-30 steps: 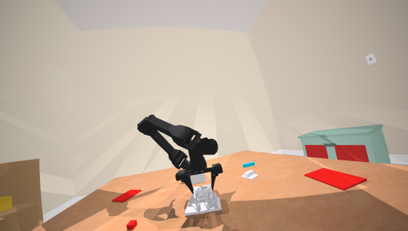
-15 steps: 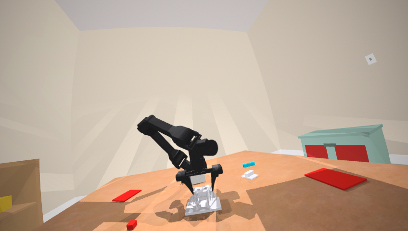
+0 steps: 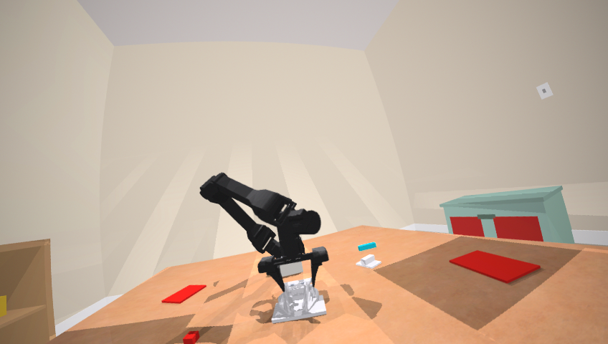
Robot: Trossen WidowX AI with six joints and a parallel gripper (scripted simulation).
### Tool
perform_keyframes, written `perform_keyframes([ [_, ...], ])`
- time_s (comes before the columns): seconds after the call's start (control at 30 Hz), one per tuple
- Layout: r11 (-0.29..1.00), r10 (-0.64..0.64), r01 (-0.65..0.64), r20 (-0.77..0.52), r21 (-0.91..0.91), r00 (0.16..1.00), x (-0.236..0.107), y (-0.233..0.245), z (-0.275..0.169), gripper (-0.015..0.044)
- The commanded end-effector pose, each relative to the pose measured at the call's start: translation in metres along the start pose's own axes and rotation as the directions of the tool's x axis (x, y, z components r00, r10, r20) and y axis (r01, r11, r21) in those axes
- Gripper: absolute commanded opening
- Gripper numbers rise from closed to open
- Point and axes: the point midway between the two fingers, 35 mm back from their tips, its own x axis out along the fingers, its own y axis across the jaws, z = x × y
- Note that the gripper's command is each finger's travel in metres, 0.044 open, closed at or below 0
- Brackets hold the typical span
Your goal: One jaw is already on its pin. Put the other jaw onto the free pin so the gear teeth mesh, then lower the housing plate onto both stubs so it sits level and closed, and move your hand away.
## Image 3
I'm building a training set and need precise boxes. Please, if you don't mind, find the cyan rectangular bar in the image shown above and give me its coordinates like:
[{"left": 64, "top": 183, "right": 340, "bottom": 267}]
[{"left": 358, "top": 242, "right": 376, "bottom": 251}]

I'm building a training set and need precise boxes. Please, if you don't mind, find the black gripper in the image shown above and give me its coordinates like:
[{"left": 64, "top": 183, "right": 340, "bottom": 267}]
[{"left": 257, "top": 234, "right": 329, "bottom": 292}]

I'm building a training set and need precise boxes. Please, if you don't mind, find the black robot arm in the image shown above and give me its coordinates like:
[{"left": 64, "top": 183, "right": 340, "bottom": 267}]
[{"left": 200, "top": 172, "right": 321, "bottom": 259}]

